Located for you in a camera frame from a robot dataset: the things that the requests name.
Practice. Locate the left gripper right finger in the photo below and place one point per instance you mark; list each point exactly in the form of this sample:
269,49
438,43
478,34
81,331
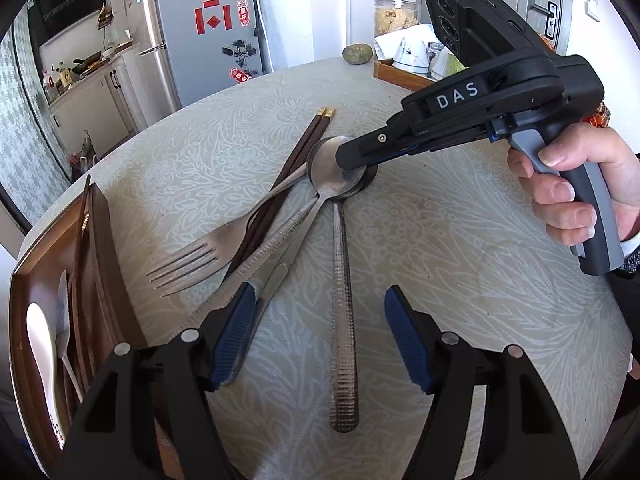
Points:
523,436

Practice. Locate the steel fork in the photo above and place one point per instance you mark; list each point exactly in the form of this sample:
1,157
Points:
211,252

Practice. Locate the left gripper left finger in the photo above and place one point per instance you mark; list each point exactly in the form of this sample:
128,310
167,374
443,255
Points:
113,434

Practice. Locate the textured handle steel spoon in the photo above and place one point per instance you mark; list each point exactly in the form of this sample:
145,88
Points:
344,401

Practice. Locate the white kitchen cabinet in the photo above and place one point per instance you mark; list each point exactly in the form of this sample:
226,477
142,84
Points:
102,106

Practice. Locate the white blue cup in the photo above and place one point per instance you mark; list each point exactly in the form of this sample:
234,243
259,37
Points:
412,56

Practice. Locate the black range hood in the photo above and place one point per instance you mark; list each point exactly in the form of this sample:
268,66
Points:
47,18

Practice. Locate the white ceramic spoon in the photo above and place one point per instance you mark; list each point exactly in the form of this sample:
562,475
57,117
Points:
43,351

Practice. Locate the wooden tray with cups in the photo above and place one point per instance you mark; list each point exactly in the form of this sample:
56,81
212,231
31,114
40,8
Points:
385,71

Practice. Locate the green cabbage shaped pot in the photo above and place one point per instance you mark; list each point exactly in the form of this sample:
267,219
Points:
445,64

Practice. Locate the right hand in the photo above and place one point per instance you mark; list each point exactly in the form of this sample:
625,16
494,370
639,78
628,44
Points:
554,201

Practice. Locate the patterned sliding door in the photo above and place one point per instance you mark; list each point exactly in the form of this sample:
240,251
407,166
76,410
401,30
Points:
34,168

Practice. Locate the plastic snack jar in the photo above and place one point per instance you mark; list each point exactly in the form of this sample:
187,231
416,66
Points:
391,15

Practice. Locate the steel table knife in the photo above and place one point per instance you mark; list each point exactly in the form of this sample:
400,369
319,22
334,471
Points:
260,309

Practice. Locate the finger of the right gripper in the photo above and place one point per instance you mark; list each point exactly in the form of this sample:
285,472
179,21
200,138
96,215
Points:
364,181
378,146

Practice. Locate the dark wooden tray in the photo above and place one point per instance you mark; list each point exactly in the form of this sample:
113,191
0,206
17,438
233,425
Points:
107,316

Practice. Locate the grey refrigerator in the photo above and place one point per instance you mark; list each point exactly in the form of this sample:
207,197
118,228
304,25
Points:
189,49

